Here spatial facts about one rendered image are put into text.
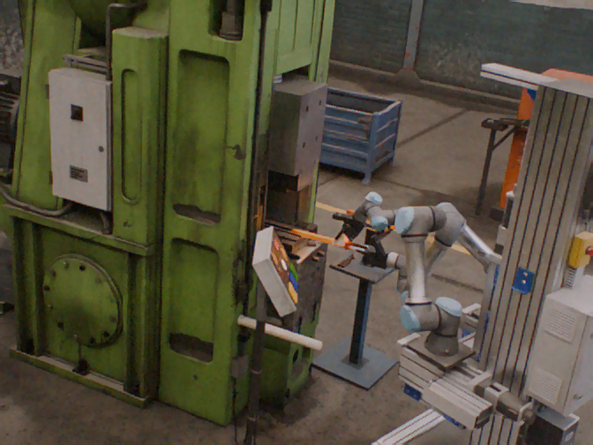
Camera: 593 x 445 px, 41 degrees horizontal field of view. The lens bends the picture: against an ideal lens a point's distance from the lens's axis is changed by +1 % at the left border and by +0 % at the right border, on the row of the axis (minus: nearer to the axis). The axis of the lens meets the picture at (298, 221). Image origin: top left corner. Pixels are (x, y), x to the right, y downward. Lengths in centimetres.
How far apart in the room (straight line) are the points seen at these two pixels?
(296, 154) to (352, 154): 408
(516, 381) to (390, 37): 892
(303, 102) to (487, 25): 792
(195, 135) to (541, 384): 189
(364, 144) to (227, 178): 418
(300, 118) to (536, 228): 119
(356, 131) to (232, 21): 436
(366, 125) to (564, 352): 470
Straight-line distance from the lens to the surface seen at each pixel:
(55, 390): 463
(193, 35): 363
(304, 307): 423
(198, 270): 402
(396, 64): 1205
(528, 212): 334
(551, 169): 325
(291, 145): 377
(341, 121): 780
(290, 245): 400
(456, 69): 1170
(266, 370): 438
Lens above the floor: 266
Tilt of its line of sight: 23 degrees down
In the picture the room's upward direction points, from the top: 5 degrees clockwise
